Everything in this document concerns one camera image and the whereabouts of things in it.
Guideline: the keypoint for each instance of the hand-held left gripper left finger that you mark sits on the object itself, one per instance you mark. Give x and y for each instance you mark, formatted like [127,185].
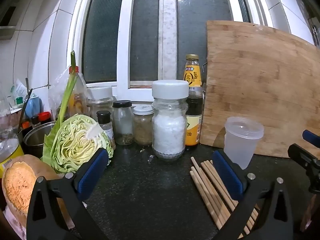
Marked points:
[92,172]

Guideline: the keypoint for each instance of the stainless steel pot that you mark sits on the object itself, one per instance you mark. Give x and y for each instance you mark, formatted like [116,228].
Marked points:
[35,140]

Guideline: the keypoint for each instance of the pile of wooden chopsticks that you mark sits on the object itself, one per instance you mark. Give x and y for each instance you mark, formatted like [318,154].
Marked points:
[205,192]

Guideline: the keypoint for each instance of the glass jar black lid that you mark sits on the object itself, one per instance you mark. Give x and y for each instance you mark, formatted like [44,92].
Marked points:
[122,125]

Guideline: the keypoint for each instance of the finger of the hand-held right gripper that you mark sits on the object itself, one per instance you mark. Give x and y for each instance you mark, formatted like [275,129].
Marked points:
[301,155]
[311,136]

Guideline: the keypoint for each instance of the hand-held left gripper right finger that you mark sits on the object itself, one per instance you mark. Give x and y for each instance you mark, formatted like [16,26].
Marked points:
[228,177]

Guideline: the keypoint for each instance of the blue cup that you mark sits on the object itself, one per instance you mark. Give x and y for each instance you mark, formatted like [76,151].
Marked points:
[32,107]

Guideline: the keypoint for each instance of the yellow tin can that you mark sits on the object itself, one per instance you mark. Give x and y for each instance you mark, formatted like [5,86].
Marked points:
[10,160]

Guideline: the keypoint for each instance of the orange cap sauce bottle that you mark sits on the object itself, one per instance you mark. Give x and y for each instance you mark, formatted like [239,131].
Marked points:
[26,127]

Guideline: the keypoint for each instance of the pink plastic bag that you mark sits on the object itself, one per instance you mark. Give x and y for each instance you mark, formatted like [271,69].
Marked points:
[12,225]

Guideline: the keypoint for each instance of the wooden cutting board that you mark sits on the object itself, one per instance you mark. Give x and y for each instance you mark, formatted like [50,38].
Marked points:
[250,80]

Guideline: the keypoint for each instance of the small glass jar white lid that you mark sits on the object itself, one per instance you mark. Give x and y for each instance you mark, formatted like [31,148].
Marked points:
[143,130]

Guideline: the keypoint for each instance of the small spice bottle black cap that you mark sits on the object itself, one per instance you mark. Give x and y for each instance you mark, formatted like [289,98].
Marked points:
[105,127]

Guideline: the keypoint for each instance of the oil bottle red cap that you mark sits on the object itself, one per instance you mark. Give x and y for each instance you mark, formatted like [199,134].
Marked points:
[78,97]

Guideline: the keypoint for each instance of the brown wooden strip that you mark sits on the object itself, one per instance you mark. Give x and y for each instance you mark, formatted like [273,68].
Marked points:
[308,212]

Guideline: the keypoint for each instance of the halved green cabbage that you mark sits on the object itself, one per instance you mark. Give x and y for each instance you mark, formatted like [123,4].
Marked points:
[72,145]

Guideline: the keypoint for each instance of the red cap sauce bottle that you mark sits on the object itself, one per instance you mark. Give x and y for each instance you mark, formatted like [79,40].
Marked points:
[45,117]

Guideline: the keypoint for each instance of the soy sauce bottle yellow label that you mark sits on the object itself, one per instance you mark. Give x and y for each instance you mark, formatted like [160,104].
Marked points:
[193,80]

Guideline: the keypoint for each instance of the clear plastic cup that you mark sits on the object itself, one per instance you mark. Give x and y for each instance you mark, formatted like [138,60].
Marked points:
[240,142]

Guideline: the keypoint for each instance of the white window frame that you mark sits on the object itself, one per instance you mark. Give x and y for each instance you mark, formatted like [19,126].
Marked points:
[125,30]

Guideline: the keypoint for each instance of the salt jar with white lid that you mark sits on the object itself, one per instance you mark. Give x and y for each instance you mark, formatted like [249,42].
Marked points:
[168,130]

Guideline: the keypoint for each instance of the white green packet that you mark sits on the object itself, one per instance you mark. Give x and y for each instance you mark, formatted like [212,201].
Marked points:
[18,90]

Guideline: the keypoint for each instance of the large glass jar white lid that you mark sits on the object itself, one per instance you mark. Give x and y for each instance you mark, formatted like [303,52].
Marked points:
[100,102]

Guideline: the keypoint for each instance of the metal wall hook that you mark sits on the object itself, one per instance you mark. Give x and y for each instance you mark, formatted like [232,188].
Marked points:
[315,30]

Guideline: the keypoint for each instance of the green onion stalk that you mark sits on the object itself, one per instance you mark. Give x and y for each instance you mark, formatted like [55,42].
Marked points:
[65,97]

